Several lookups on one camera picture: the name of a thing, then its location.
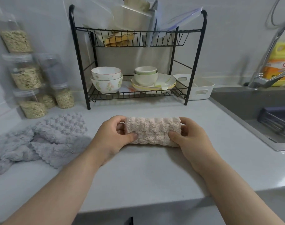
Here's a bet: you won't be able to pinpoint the grey textured towel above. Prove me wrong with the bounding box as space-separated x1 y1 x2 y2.
0 113 92 179

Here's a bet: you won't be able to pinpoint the white plastic basket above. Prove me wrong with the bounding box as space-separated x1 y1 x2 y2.
173 74 215 101

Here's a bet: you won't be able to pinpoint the beige towel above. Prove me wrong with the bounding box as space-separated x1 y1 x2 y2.
124 116 182 147

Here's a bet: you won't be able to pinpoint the white plate with leaf print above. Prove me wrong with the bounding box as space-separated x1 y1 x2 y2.
131 73 177 90

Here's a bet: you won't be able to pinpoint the person's right hand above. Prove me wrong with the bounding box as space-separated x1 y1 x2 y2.
168 117 222 174

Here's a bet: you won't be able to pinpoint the white floral bowl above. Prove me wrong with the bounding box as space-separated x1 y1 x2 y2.
90 74 124 94

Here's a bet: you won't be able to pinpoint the white bowl with green rim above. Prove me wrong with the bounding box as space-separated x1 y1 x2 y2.
134 66 157 75

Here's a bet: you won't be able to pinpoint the white bowl with red rim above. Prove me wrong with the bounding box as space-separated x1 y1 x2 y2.
91 67 122 80

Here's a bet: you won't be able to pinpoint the yellow detergent bottle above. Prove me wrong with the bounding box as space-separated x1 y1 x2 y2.
262 42 285 87

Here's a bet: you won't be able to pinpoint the grey faucet hose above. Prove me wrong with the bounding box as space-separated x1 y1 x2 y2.
265 0 285 29

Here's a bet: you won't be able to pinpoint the person's left forearm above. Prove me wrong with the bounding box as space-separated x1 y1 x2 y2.
1 147 103 225

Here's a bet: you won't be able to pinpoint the grey kitchen sink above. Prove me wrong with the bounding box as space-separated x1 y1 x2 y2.
209 87 285 152

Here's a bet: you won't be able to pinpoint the clear lid with blue rim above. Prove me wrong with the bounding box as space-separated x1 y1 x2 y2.
156 6 204 35

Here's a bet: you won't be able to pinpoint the wide clear jar of grain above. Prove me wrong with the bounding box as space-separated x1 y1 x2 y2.
2 54 44 91

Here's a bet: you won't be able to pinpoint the dark sink drain rack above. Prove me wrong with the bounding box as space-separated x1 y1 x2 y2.
257 107 285 141

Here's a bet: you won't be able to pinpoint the yellow cloth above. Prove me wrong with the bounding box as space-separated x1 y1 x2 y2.
104 31 135 48

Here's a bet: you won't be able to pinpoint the plain cream bowl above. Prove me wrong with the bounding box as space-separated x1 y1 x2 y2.
133 71 159 87

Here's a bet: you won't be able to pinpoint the black wire dish rack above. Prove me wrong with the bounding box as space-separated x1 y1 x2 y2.
69 5 208 110

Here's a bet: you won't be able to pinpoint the person's left hand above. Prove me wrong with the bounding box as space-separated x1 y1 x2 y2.
88 115 138 168

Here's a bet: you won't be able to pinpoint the chrome kitchen faucet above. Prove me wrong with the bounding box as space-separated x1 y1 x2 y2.
244 18 285 90

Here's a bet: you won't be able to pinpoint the tall clear jar of grain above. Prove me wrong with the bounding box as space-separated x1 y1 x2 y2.
0 19 34 54

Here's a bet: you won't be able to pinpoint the white drip tray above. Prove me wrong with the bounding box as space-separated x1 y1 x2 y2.
118 81 141 95

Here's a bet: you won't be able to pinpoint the person's right forearm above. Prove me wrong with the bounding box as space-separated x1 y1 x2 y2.
194 157 285 225

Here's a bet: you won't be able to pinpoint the cream plate with yellow rim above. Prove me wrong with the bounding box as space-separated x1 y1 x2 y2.
131 82 177 95

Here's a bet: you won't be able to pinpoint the clear plastic bags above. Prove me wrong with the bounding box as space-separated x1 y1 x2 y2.
83 0 159 48

